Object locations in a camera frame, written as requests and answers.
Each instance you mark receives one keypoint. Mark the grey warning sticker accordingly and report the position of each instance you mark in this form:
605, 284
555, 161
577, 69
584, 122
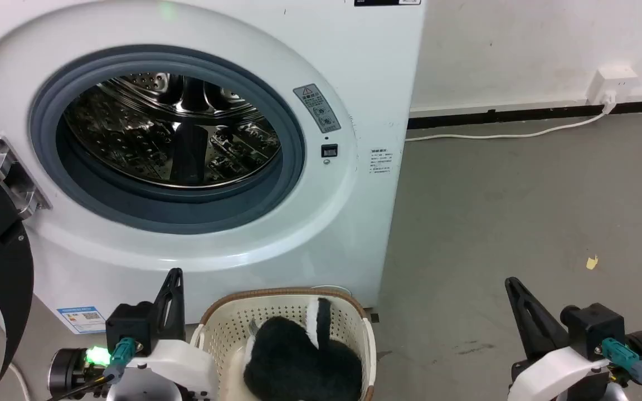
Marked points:
316, 107

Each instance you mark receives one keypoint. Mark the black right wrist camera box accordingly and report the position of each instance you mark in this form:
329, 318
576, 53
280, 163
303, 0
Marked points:
597, 326

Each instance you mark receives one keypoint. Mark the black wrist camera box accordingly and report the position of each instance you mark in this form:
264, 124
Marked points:
597, 326
130, 323

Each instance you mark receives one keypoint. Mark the cream perforated laundry basket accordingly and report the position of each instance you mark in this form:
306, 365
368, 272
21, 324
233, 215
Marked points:
349, 328

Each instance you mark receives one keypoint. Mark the small yellow paper scrap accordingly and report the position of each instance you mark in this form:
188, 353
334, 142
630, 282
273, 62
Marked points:
592, 263

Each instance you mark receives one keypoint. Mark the white wall socket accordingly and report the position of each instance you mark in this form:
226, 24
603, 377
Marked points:
611, 83

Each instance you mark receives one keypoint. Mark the black baseboard strip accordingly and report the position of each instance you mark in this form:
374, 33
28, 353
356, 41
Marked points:
521, 115

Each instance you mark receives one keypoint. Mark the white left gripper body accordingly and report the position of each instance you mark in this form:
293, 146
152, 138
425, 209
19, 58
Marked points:
181, 362

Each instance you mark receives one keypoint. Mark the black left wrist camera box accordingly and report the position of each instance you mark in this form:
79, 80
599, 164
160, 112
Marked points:
130, 323

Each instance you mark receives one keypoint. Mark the white front-load washing machine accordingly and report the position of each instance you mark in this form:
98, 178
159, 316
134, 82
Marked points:
321, 223

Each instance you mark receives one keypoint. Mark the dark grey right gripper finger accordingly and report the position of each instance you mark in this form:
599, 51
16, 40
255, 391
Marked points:
538, 328

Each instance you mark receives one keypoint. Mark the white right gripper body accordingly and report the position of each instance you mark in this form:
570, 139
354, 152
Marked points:
560, 373

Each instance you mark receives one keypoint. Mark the metal door hinge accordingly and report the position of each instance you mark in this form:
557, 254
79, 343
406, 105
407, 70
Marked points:
13, 175

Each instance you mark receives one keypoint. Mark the blue energy label sticker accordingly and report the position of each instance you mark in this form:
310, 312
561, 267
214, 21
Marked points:
82, 318

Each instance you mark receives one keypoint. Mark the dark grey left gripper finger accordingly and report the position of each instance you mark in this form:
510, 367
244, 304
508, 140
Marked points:
171, 312

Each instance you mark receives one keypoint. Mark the black and white garment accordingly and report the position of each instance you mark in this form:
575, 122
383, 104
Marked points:
298, 362

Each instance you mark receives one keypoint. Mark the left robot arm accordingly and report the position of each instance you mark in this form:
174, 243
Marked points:
67, 370

